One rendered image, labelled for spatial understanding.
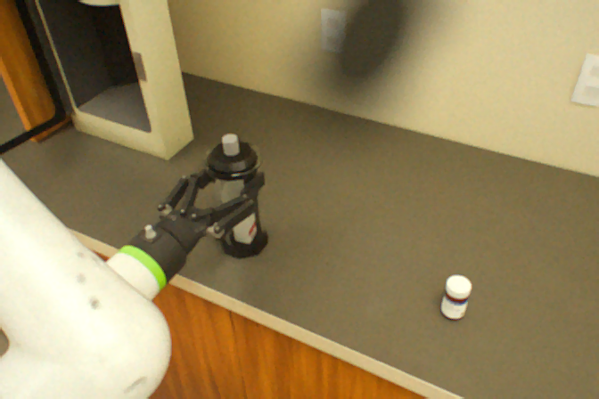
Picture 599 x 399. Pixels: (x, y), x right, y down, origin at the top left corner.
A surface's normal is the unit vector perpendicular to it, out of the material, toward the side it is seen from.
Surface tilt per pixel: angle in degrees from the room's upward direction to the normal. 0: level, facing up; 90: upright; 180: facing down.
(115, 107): 0
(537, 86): 90
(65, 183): 0
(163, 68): 90
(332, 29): 90
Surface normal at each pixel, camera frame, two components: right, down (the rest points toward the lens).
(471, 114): -0.48, 0.59
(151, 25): 0.88, 0.29
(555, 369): -0.03, -0.75
